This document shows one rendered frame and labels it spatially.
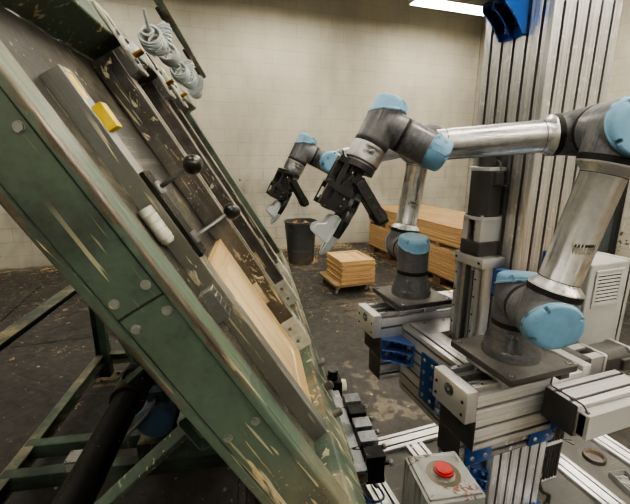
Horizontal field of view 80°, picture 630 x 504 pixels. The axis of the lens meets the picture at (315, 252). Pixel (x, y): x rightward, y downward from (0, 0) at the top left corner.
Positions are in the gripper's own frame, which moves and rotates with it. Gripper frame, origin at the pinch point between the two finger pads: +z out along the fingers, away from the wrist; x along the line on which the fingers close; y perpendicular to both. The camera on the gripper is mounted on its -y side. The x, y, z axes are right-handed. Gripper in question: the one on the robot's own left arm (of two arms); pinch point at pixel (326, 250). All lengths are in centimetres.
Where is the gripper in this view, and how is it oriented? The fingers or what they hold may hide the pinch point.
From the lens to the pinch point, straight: 83.5
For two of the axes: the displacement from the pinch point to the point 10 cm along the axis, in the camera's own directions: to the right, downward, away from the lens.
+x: 1.9, 1.8, -9.7
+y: -8.7, -4.3, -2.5
